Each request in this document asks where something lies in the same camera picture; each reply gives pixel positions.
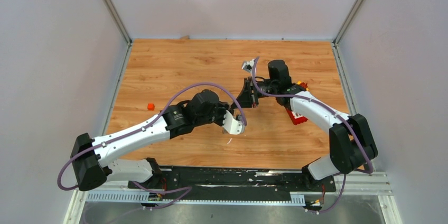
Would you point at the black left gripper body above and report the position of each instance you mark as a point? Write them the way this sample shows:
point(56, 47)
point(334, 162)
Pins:
point(218, 114)

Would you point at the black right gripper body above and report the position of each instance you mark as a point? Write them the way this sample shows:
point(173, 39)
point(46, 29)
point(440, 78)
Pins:
point(268, 87)

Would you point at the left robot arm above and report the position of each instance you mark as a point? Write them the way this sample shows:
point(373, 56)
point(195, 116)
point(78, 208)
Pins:
point(97, 160)

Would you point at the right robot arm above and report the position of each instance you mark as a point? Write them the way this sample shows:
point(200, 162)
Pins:
point(351, 143)

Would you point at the toy brick car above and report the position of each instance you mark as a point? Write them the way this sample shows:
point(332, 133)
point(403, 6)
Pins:
point(303, 86)

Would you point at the orange cube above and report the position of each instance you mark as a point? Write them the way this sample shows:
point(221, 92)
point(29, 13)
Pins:
point(150, 106)

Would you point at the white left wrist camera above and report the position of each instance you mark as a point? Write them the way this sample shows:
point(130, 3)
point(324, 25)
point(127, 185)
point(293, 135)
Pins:
point(233, 125)

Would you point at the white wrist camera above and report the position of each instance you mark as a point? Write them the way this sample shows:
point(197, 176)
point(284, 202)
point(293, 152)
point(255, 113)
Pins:
point(233, 125)
point(248, 66)

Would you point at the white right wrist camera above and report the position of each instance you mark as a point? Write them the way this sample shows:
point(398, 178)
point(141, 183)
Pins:
point(248, 66)

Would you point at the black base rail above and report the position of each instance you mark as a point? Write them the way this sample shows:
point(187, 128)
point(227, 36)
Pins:
point(227, 183)

